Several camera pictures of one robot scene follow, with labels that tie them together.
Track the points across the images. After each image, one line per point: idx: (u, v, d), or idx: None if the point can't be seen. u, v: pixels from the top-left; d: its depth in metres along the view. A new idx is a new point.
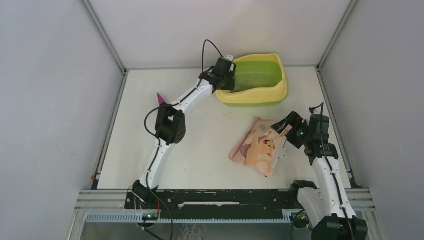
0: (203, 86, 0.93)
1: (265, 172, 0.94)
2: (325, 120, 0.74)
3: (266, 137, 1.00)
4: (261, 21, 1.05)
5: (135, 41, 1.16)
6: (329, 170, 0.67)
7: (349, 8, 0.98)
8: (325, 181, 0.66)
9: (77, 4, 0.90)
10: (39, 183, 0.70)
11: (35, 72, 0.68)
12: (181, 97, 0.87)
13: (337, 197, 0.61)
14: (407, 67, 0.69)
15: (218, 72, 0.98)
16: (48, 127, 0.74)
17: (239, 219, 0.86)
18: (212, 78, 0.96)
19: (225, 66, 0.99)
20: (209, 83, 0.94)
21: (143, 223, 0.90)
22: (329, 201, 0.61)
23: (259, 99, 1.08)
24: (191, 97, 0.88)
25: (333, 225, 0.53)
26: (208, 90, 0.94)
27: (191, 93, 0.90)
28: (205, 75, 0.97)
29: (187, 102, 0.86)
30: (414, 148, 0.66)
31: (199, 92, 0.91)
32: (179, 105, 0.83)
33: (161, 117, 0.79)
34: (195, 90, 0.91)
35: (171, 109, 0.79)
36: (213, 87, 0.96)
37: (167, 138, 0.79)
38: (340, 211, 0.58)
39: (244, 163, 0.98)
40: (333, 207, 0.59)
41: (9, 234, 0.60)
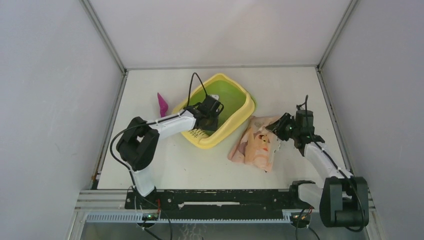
0: (187, 116, 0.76)
1: (264, 167, 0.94)
2: (310, 114, 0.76)
3: (261, 133, 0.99)
4: (261, 21, 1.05)
5: (134, 41, 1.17)
6: (320, 149, 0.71)
7: (348, 8, 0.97)
8: (318, 157, 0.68)
9: (77, 4, 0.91)
10: (40, 182, 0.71)
11: (35, 73, 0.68)
12: (161, 118, 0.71)
13: (332, 165, 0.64)
14: (407, 67, 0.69)
15: (204, 109, 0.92)
16: (48, 127, 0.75)
17: (239, 219, 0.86)
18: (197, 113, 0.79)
19: (213, 106, 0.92)
20: (193, 115, 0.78)
21: (143, 223, 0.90)
22: (326, 170, 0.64)
23: (239, 121, 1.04)
24: (171, 121, 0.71)
25: (335, 185, 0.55)
26: (190, 122, 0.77)
27: (173, 117, 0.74)
28: (189, 107, 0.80)
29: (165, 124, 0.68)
30: (413, 148, 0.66)
31: (181, 121, 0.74)
32: (155, 124, 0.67)
33: (129, 133, 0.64)
34: (178, 116, 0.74)
35: (145, 126, 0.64)
36: (195, 123, 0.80)
37: (130, 161, 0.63)
38: (338, 174, 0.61)
39: (243, 161, 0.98)
40: (331, 173, 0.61)
41: (9, 233, 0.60)
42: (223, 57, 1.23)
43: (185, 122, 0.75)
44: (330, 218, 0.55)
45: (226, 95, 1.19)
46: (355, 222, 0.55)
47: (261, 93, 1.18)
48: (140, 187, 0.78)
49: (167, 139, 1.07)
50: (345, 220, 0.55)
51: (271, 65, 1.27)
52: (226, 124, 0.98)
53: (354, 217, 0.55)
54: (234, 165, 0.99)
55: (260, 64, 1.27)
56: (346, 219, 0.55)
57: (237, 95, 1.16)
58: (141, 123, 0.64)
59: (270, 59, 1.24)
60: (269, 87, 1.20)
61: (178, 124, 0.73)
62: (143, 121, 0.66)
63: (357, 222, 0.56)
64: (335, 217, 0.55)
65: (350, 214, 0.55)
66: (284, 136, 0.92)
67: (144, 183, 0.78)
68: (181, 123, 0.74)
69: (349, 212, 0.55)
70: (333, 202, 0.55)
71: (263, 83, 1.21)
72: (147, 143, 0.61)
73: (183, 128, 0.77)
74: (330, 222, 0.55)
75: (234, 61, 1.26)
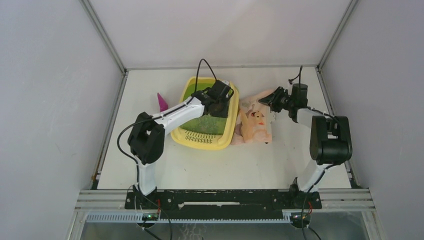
0: (194, 104, 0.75)
1: (264, 139, 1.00)
2: (304, 88, 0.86)
3: (253, 111, 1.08)
4: (260, 21, 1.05)
5: (134, 41, 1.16)
6: (309, 109, 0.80)
7: (348, 8, 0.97)
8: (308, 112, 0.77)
9: (77, 4, 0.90)
10: (39, 183, 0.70)
11: (34, 73, 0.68)
12: (166, 110, 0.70)
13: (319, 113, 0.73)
14: (407, 68, 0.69)
15: (213, 94, 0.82)
16: (48, 127, 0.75)
17: (239, 219, 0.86)
18: (206, 98, 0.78)
19: (223, 90, 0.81)
20: (201, 102, 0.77)
21: (143, 223, 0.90)
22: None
23: (236, 103, 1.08)
24: (177, 113, 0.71)
25: (320, 120, 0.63)
26: (198, 111, 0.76)
27: (179, 108, 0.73)
28: (197, 93, 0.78)
29: (170, 117, 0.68)
30: (414, 149, 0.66)
31: (188, 110, 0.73)
32: (161, 118, 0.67)
33: (136, 129, 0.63)
34: (184, 106, 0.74)
35: (152, 121, 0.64)
36: (204, 109, 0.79)
37: (141, 154, 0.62)
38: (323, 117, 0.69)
39: (242, 141, 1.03)
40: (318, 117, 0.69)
41: (9, 234, 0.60)
42: (223, 57, 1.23)
43: (192, 111, 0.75)
44: (317, 150, 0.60)
45: None
46: (342, 153, 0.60)
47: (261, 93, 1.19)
48: (146, 182, 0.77)
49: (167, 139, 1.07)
50: (331, 151, 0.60)
51: (271, 65, 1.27)
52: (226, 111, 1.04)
53: (339, 150, 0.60)
54: (234, 164, 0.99)
55: (260, 64, 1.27)
56: (332, 151, 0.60)
57: None
58: (149, 118, 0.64)
59: (270, 59, 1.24)
60: (270, 86, 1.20)
61: (184, 115, 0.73)
62: (149, 116, 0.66)
63: (343, 153, 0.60)
64: (322, 149, 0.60)
65: (336, 146, 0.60)
66: (278, 107, 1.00)
67: (148, 182, 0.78)
68: (187, 113, 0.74)
69: (335, 145, 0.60)
70: (319, 133, 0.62)
71: (263, 83, 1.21)
72: (155, 135, 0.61)
73: (191, 116, 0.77)
74: (318, 154, 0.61)
75: (234, 61, 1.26)
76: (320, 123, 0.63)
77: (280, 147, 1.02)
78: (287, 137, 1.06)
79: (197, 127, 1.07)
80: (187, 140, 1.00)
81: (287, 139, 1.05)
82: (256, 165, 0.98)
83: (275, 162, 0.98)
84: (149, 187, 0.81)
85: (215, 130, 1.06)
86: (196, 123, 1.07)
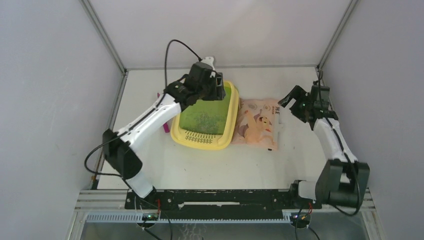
0: (164, 105, 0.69)
1: (270, 145, 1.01)
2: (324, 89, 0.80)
3: (260, 115, 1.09)
4: (260, 21, 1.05)
5: (134, 41, 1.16)
6: (330, 127, 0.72)
7: (348, 9, 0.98)
8: (328, 135, 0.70)
9: (77, 4, 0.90)
10: (39, 183, 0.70)
11: (35, 73, 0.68)
12: (133, 122, 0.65)
13: (339, 146, 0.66)
14: (407, 68, 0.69)
15: (191, 83, 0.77)
16: (48, 127, 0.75)
17: (239, 219, 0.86)
18: (180, 92, 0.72)
19: (200, 77, 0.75)
20: (175, 99, 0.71)
21: (143, 223, 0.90)
22: (333, 151, 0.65)
23: (235, 105, 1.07)
24: (147, 121, 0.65)
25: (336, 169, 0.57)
26: (172, 109, 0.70)
27: (148, 113, 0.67)
28: (171, 89, 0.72)
29: (139, 129, 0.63)
30: (414, 149, 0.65)
31: (158, 114, 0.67)
32: (128, 133, 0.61)
33: (106, 148, 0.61)
34: (153, 110, 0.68)
35: (117, 139, 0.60)
36: (180, 104, 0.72)
37: (119, 172, 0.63)
38: (342, 156, 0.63)
39: (244, 142, 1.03)
40: (335, 153, 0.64)
41: (9, 234, 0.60)
42: (223, 57, 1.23)
43: (166, 112, 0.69)
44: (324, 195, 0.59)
45: None
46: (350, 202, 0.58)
47: (261, 93, 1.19)
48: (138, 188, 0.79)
49: (167, 139, 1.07)
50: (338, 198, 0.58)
51: (272, 65, 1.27)
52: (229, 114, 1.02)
53: (347, 198, 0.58)
54: (234, 164, 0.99)
55: (260, 64, 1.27)
56: (338, 197, 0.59)
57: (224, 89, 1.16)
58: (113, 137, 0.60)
59: (270, 59, 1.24)
60: (270, 86, 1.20)
61: (157, 119, 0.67)
62: (115, 132, 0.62)
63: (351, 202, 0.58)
64: (329, 195, 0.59)
65: (343, 192, 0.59)
66: (298, 113, 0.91)
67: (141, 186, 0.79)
68: (161, 116, 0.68)
69: (343, 191, 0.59)
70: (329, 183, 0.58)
71: (263, 83, 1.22)
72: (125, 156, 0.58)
73: (170, 116, 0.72)
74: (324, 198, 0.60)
75: (234, 61, 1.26)
76: (335, 174, 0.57)
77: (279, 148, 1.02)
78: (286, 137, 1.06)
79: (197, 127, 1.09)
80: (187, 140, 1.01)
81: (287, 139, 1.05)
82: (256, 166, 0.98)
83: (275, 162, 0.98)
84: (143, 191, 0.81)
85: (215, 130, 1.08)
86: (197, 124, 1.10)
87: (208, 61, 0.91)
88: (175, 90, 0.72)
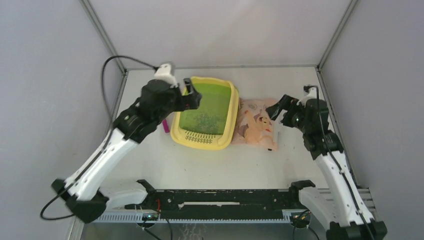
0: (113, 143, 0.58)
1: (270, 146, 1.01)
2: (324, 111, 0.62)
3: (260, 115, 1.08)
4: (260, 21, 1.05)
5: (134, 41, 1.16)
6: (338, 169, 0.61)
7: (348, 9, 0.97)
8: (335, 181, 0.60)
9: (77, 4, 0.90)
10: (39, 182, 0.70)
11: (35, 73, 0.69)
12: (82, 168, 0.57)
13: (352, 202, 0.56)
14: (406, 67, 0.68)
15: (145, 112, 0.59)
16: (48, 127, 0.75)
17: (238, 218, 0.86)
18: (130, 123, 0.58)
19: (151, 104, 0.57)
20: (125, 135, 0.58)
21: (144, 223, 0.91)
22: (344, 207, 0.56)
23: (235, 106, 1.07)
24: (94, 167, 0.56)
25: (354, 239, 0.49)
26: (125, 145, 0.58)
27: (96, 157, 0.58)
28: (119, 120, 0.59)
29: (86, 178, 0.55)
30: (414, 148, 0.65)
31: (108, 155, 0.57)
32: (73, 185, 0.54)
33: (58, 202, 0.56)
34: (101, 152, 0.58)
35: (64, 194, 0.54)
36: (132, 138, 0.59)
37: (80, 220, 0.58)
38: (358, 217, 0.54)
39: (244, 142, 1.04)
40: (350, 214, 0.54)
41: (10, 234, 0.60)
42: (223, 57, 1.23)
43: (117, 152, 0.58)
44: None
45: (204, 97, 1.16)
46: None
47: (261, 93, 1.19)
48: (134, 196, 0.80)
49: (167, 139, 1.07)
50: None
51: (271, 65, 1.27)
52: (229, 114, 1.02)
53: None
54: (234, 164, 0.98)
55: (260, 64, 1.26)
56: None
57: (224, 90, 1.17)
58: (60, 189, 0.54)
59: (270, 59, 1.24)
60: (270, 86, 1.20)
61: (108, 162, 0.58)
62: (63, 182, 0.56)
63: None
64: None
65: None
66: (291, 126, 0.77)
67: (131, 197, 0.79)
68: (112, 157, 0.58)
69: None
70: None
71: (263, 83, 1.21)
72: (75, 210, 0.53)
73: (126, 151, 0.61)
74: None
75: (235, 61, 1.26)
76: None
77: (279, 148, 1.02)
78: (286, 137, 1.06)
79: (197, 127, 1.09)
80: (187, 140, 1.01)
81: (287, 140, 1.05)
82: (256, 165, 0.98)
83: (275, 162, 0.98)
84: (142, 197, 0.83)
85: (215, 130, 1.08)
86: (196, 124, 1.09)
87: (162, 73, 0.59)
88: (124, 122, 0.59)
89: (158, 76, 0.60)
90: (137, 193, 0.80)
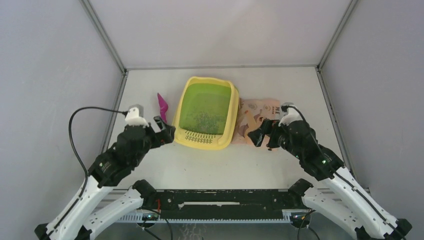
0: (89, 191, 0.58)
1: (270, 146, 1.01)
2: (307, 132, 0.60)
3: (260, 115, 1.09)
4: (260, 21, 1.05)
5: (134, 41, 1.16)
6: (351, 187, 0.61)
7: (348, 8, 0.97)
8: (354, 201, 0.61)
9: (77, 4, 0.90)
10: (39, 182, 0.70)
11: (35, 72, 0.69)
12: (61, 213, 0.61)
13: (376, 214, 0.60)
14: (406, 67, 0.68)
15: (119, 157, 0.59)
16: (48, 127, 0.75)
17: (239, 219, 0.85)
18: (104, 170, 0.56)
19: (126, 149, 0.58)
20: (98, 183, 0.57)
21: (143, 223, 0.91)
22: (372, 222, 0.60)
23: (236, 106, 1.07)
24: (71, 215, 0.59)
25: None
26: (100, 192, 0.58)
27: (73, 204, 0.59)
28: (94, 169, 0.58)
29: (65, 225, 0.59)
30: (414, 148, 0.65)
31: (84, 203, 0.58)
32: (53, 232, 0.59)
33: None
34: (78, 199, 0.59)
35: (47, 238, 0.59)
36: (106, 184, 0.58)
37: None
38: (386, 227, 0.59)
39: (244, 142, 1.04)
40: (380, 227, 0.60)
41: (10, 234, 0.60)
42: (223, 57, 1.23)
43: (93, 199, 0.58)
44: None
45: (204, 97, 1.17)
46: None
47: (261, 93, 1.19)
48: (130, 207, 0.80)
49: None
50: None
51: (272, 65, 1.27)
52: (229, 114, 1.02)
53: None
54: (234, 165, 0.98)
55: (261, 64, 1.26)
56: None
57: (224, 90, 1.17)
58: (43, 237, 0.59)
59: (270, 59, 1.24)
60: (270, 87, 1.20)
61: (84, 208, 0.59)
62: (45, 227, 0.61)
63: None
64: None
65: None
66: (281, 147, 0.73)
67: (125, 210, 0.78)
68: (88, 204, 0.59)
69: None
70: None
71: (263, 84, 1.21)
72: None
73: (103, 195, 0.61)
74: None
75: (235, 61, 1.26)
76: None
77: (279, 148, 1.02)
78: None
79: (197, 127, 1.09)
80: (187, 140, 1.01)
81: None
82: (256, 165, 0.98)
83: (275, 163, 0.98)
84: (139, 204, 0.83)
85: (215, 130, 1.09)
86: (196, 124, 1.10)
87: (132, 117, 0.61)
88: (98, 169, 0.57)
89: (130, 121, 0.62)
90: (130, 202, 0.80)
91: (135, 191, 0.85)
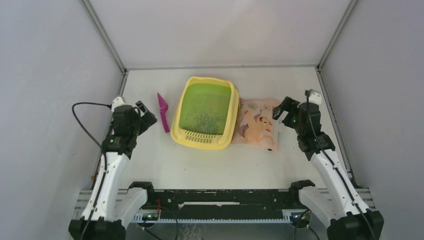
0: (112, 162, 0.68)
1: (270, 146, 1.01)
2: (315, 113, 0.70)
3: (260, 115, 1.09)
4: (260, 21, 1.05)
5: (134, 41, 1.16)
6: (331, 165, 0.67)
7: (348, 8, 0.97)
8: (330, 176, 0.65)
9: (77, 4, 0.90)
10: (39, 182, 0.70)
11: (35, 72, 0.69)
12: (93, 197, 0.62)
13: (348, 194, 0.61)
14: (406, 68, 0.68)
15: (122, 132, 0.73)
16: (48, 127, 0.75)
17: (239, 219, 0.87)
18: (117, 143, 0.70)
19: (125, 121, 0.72)
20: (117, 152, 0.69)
21: (144, 223, 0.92)
22: (340, 199, 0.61)
23: (236, 106, 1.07)
24: (104, 189, 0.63)
25: (352, 225, 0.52)
26: (121, 159, 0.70)
27: (102, 181, 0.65)
28: (107, 146, 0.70)
29: (103, 200, 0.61)
30: (414, 149, 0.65)
31: (112, 173, 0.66)
32: (95, 211, 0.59)
33: None
34: (105, 174, 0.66)
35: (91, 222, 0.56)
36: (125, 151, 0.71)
37: None
38: (354, 208, 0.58)
39: (244, 142, 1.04)
40: (346, 205, 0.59)
41: (10, 234, 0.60)
42: (223, 57, 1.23)
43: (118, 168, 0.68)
44: None
45: (205, 97, 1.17)
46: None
47: (261, 93, 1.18)
48: (139, 199, 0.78)
49: (167, 139, 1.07)
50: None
51: (272, 65, 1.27)
52: (229, 114, 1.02)
53: None
54: (234, 164, 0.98)
55: (261, 64, 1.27)
56: None
57: (224, 90, 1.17)
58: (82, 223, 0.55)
59: (270, 59, 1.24)
60: (270, 86, 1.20)
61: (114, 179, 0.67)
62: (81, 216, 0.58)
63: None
64: None
65: None
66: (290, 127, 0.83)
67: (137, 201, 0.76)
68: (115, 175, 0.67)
69: None
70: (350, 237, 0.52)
71: (263, 84, 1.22)
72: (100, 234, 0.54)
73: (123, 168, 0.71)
74: None
75: (234, 61, 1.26)
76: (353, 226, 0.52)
77: (279, 148, 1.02)
78: (286, 137, 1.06)
79: (197, 127, 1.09)
80: (187, 140, 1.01)
81: (287, 140, 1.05)
82: (256, 165, 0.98)
83: (275, 162, 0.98)
84: (144, 197, 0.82)
85: (215, 130, 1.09)
86: (197, 124, 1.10)
87: (118, 104, 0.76)
88: (111, 145, 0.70)
89: (115, 107, 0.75)
90: (137, 194, 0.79)
91: (134, 188, 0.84)
